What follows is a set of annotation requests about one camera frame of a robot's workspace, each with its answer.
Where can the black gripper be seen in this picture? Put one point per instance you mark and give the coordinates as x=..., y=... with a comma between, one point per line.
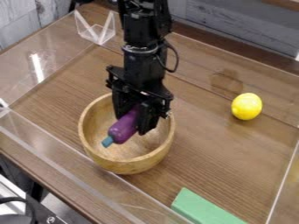
x=138, y=83

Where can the purple toy eggplant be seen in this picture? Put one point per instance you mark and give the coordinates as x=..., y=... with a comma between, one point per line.
x=123, y=128

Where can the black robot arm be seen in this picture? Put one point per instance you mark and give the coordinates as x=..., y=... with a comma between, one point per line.
x=146, y=23

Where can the brown wooden bowl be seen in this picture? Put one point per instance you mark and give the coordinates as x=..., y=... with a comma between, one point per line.
x=132, y=157

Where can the yellow toy lemon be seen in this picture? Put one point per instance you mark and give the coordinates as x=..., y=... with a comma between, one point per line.
x=247, y=106

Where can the green foam block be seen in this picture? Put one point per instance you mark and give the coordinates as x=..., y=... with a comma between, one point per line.
x=199, y=210

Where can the clear acrylic corner bracket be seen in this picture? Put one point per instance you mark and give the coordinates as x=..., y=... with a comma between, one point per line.
x=99, y=34

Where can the clear acrylic tray wall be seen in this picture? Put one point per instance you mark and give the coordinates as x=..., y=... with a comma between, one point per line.
x=39, y=140

